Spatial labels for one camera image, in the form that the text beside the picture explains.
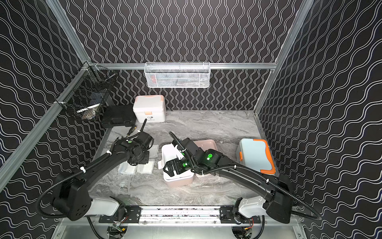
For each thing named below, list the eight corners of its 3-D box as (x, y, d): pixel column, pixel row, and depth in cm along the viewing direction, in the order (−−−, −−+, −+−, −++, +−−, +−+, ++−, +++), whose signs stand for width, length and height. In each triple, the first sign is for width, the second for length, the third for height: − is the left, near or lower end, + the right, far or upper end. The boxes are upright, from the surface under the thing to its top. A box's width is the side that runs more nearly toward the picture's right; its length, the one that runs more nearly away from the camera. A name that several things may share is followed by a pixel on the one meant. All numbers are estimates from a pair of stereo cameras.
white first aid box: (136, 124, 115) (130, 110, 103) (141, 108, 126) (136, 93, 114) (164, 124, 115) (161, 110, 103) (166, 108, 126) (164, 93, 114)
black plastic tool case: (103, 129, 111) (97, 121, 104) (113, 108, 126) (109, 100, 119) (135, 129, 111) (132, 121, 104) (142, 108, 126) (139, 100, 119)
